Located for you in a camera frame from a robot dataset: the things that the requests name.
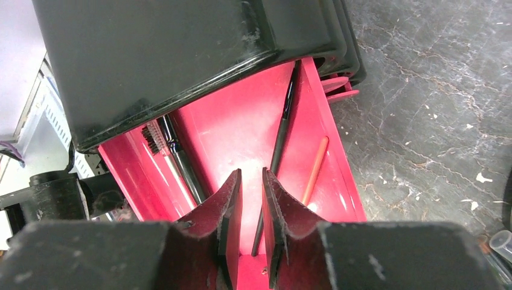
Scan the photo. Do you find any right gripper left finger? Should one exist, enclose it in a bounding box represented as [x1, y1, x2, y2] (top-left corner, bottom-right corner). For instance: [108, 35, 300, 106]
[154, 169, 243, 289]

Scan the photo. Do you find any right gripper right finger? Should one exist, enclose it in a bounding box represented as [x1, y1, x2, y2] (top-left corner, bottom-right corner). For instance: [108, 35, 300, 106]
[262, 168, 333, 289]

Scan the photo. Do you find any orange thin stick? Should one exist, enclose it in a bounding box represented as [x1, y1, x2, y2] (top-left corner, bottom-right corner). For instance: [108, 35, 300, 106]
[302, 136, 329, 205]

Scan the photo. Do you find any pink top drawer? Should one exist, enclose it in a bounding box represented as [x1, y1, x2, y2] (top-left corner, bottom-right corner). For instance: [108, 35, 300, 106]
[99, 57, 366, 289]

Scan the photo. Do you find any black makeup brush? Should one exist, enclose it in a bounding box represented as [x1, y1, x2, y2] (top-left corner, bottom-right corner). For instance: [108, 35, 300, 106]
[157, 114, 206, 205]

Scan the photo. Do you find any thin black brush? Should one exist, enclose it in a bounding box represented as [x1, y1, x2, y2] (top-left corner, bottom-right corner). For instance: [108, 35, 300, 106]
[251, 60, 301, 257]

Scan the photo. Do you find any black makeup organizer box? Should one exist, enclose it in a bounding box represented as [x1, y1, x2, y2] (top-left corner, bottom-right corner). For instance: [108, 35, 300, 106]
[33, 1, 366, 153]

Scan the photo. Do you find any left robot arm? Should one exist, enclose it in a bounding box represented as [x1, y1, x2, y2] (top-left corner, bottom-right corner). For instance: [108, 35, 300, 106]
[1, 170, 125, 235]

